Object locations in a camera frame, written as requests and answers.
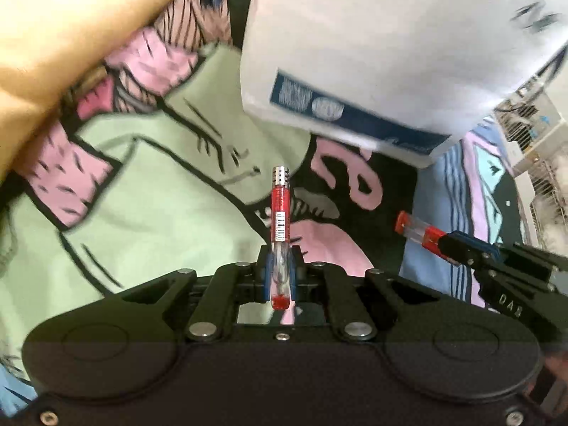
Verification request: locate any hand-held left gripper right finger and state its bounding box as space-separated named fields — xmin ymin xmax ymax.
xmin=288 ymin=247 xmax=448 ymax=343

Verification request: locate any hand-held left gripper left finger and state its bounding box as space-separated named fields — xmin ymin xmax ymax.
xmin=116 ymin=247 xmax=273 ymax=343

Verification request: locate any white foil-lined insulated bag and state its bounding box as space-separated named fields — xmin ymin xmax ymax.
xmin=239 ymin=0 xmax=568 ymax=170

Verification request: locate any silver capped red lip gloss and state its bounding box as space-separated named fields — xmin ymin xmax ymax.
xmin=269 ymin=166 xmax=292 ymax=311

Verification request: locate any white wire pet cage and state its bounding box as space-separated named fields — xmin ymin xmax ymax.
xmin=492 ymin=51 xmax=568 ymax=251

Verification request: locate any printed blanket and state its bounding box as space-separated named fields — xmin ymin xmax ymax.
xmin=0 ymin=0 xmax=544 ymax=405

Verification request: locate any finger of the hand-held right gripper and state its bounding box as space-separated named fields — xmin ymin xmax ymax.
xmin=447 ymin=230 xmax=495 ymax=255
xmin=436 ymin=235 xmax=485 ymax=270

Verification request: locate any red clear lip gloss tube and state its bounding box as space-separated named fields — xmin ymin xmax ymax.
xmin=394 ymin=210 xmax=447 ymax=251

